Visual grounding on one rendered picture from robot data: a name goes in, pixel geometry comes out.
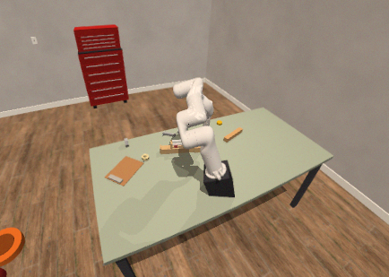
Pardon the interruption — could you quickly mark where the orange wooden bar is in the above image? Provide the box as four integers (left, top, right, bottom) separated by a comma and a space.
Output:
223, 127, 243, 143

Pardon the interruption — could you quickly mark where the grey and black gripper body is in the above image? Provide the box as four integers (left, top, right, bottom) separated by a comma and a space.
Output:
203, 118, 210, 126

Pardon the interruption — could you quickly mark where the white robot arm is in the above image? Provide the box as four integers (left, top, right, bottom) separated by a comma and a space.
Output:
173, 78, 226, 180

